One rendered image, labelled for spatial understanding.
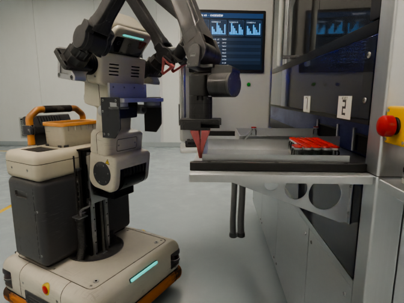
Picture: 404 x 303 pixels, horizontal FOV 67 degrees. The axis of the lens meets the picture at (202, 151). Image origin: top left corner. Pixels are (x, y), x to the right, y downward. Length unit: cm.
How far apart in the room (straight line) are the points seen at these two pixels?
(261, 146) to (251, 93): 73
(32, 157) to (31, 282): 56
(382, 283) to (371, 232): 13
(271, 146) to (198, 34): 43
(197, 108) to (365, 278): 55
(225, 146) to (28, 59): 657
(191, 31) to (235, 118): 95
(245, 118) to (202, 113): 96
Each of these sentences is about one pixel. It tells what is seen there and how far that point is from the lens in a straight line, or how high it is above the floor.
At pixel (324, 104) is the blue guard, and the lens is 104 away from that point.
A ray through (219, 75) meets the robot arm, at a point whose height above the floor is 110.
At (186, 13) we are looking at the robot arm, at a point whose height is 125.
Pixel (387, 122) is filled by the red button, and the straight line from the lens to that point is 64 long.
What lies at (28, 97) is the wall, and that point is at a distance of 733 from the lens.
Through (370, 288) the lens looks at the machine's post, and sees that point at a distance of 84.
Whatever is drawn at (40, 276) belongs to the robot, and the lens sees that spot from 160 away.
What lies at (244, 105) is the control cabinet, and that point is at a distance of 167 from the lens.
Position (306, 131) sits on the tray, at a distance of 136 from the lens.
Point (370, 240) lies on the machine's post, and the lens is 79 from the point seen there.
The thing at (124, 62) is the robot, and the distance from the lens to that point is 135.
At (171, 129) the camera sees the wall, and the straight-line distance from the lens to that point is 631.
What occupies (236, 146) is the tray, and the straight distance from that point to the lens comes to 97.
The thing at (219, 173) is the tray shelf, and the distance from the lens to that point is 68.
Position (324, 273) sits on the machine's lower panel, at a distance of 109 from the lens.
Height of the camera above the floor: 105
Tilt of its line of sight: 10 degrees down
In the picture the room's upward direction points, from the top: straight up
